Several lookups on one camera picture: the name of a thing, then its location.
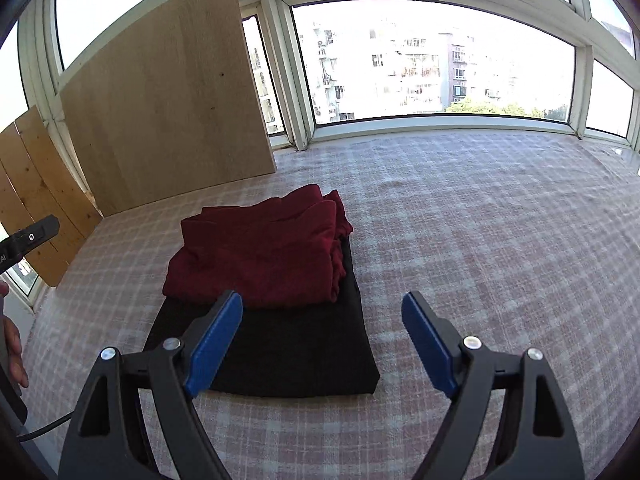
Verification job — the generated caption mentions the light wooden board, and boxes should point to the light wooden board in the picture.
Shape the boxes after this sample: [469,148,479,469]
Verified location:
[59,0,277,218]

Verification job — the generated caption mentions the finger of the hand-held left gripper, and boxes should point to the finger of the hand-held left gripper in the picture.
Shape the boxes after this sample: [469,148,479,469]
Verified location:
[10,214,61,262]

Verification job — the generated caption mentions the black cable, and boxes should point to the black cable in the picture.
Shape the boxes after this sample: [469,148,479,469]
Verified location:
[17,411,76,442]

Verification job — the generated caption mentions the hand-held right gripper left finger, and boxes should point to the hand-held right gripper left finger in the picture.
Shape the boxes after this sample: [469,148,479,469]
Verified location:
[57,289,245,480]

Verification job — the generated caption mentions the pine plank panel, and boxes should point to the pine plank panel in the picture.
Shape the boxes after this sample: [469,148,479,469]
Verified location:
[0,105,103,288]

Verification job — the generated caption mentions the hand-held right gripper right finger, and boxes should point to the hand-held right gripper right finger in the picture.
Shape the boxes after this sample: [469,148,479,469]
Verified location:
[401,290,586,480]

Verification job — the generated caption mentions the plaid blanket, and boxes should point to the plaid blanket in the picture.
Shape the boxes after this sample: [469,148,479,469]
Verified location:
[22,130,640,480]

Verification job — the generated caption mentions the white window frame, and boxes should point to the white window frame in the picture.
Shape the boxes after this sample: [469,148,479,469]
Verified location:
[0,0,640,161]

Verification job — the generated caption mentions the person's left hand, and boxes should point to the person's left hand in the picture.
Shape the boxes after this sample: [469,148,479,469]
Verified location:
[0,280,30,402]

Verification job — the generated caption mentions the dark red garment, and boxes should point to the dark red garment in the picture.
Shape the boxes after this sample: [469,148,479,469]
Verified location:
[162,184,354,310]

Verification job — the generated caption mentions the black pants with yellow stripes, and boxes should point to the black pants with yellow stripes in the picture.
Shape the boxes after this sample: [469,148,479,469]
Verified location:
[142,237,381,398]

